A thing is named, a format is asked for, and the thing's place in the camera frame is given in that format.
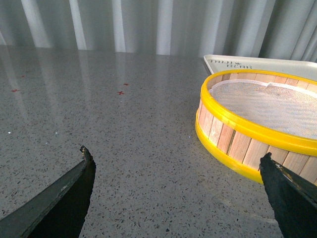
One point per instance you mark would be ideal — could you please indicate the white steamer cloth liner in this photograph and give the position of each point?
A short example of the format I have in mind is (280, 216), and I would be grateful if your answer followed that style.
(277, 106)

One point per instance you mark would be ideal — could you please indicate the grey curtain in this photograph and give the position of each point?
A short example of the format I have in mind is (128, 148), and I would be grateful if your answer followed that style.
(276, 29)

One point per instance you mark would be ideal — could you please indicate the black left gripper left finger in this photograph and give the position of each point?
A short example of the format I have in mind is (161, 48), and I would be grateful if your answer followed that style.
(59, 211)

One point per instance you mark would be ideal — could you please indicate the cream bear tray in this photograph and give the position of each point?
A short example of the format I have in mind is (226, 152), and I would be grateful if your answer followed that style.
(305, 69)

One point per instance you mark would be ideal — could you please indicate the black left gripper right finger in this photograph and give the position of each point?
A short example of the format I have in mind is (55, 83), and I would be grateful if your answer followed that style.
(293, 199)

